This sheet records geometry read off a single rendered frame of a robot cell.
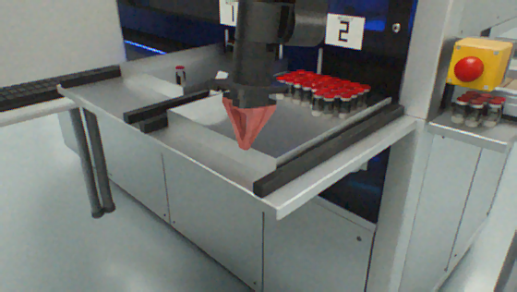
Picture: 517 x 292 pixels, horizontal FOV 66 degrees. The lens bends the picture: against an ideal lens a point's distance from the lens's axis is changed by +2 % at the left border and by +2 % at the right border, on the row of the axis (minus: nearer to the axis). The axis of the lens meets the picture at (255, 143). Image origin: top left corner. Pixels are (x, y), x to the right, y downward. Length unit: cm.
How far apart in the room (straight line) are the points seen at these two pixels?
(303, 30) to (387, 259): 62
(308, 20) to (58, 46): 95
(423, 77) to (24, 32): 105
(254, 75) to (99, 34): 95
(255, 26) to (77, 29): 93
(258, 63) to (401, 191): 49
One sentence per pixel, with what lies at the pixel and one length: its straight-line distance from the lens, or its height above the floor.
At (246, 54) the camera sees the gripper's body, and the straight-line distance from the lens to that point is 52.
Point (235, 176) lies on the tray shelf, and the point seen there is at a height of 88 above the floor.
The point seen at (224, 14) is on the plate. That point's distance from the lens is 108.
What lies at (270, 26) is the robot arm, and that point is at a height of 109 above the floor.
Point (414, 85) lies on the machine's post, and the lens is 80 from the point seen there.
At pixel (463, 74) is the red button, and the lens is 72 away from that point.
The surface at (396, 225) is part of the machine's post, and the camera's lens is 94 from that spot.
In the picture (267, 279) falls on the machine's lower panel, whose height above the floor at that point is 19.
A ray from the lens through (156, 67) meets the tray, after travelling 110.
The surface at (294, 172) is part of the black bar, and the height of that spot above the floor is 89.
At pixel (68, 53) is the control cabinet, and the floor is 87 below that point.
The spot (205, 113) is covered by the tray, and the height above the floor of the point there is 89.
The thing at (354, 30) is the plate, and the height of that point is 102.
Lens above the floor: 118
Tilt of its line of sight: 27 degrees down
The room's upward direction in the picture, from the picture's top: straight up
